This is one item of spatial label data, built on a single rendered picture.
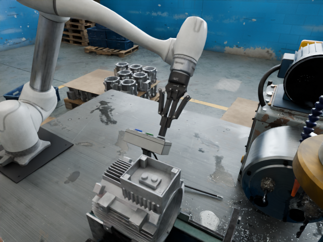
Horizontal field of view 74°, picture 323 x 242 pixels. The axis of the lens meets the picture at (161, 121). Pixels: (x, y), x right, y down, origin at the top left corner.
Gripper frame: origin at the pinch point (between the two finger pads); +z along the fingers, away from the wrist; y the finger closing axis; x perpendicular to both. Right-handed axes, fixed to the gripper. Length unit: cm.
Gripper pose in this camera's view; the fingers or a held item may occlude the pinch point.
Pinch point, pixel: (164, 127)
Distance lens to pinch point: 79.4
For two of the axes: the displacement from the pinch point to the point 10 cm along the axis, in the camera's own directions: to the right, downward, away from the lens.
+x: 4.0, 1.3, 9.1
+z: -3.0, 9.6, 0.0
